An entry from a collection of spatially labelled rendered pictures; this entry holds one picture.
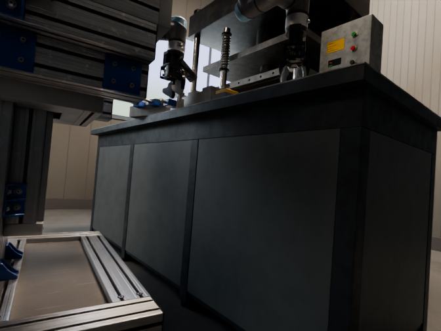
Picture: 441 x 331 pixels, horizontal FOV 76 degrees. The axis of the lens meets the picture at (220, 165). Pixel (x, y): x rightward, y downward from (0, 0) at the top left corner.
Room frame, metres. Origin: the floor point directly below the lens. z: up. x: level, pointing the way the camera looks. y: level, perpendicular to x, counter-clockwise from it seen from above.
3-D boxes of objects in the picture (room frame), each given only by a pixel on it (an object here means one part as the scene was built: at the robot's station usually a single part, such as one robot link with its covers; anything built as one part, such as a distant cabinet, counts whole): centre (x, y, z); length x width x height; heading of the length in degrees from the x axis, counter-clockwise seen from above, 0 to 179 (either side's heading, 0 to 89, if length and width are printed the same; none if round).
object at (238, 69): (2.43, -0.38, 1.51); 1.10 x 0.70 x 0.05; 40
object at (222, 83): (2.30, 0.03, 1.10); 0.05 x 0.05 x 1.30
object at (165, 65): (1.20, 0.24, 0.99); 0.09 x 0.08 x 0.12; 132
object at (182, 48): (1.20, 0.23, 1.07); 0.08 x 0.08 x 0.05
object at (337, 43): (1.65, -0.72, 0.73); 0.30 x 0.22 x 1.47; 40
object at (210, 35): (2.39, -0.34, 1.75); 1.30 x 0.84 x 0.61; 40
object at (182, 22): (1.21, 0.23, 1.15); 0.09 x 0.08 x 0.11; 88
